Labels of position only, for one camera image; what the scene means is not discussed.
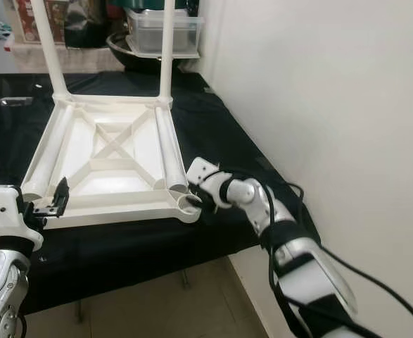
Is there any white plastic table top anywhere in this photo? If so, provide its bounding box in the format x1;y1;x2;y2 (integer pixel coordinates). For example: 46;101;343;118
21;95;203;230

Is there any clear tape strip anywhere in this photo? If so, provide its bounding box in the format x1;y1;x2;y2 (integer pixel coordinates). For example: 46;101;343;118
0;96;34;108

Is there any black bag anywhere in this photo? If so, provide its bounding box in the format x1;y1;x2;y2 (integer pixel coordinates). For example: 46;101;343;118
63;0;112;49

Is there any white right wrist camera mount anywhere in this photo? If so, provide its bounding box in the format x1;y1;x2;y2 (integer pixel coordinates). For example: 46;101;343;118
186;156;224;189

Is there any clear plastic storage box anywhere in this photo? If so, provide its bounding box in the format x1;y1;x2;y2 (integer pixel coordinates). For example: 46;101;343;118
125;7;203;58

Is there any black wok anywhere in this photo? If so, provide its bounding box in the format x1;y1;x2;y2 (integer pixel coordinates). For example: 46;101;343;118
106;32;196;73

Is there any red printed carton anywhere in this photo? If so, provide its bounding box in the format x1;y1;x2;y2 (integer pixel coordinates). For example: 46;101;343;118
16;0;70;44

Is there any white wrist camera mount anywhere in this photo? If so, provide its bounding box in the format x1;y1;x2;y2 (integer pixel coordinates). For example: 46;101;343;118
186;156;224;189
0;184;44;253

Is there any green pot lid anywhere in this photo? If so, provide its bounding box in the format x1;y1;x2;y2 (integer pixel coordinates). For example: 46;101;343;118
122;0;196;9

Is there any black tablecloth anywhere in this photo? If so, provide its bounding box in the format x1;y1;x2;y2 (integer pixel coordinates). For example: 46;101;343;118
0;70;323;314

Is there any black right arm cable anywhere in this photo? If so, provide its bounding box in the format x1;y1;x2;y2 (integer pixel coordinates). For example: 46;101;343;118
224;169;413;338

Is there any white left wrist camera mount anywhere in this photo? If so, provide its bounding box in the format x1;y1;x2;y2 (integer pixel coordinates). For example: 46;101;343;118
0;184;44;253

